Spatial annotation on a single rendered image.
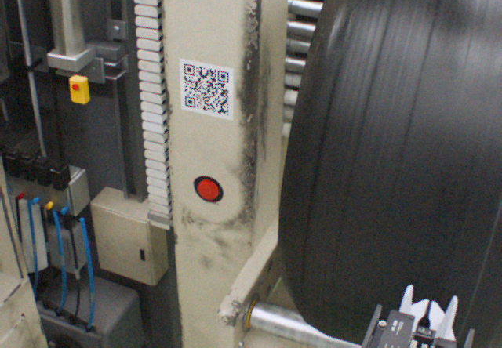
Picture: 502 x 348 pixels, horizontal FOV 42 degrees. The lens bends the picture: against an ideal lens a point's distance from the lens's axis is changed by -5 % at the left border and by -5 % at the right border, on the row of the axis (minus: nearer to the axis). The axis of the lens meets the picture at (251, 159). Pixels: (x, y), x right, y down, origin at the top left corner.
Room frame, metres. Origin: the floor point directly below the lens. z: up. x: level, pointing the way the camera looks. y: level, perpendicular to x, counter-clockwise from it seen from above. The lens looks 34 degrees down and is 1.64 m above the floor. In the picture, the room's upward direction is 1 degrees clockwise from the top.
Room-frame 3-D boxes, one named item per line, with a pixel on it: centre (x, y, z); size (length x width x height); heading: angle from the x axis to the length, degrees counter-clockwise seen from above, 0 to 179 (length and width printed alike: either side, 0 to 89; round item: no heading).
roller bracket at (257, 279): (0.82, -0.04, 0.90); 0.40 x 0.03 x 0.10; 159
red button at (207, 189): (0.78, 0.06, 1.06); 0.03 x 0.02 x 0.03; 69
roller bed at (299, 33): (1.19, -0.14, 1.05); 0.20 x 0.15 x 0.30; 69
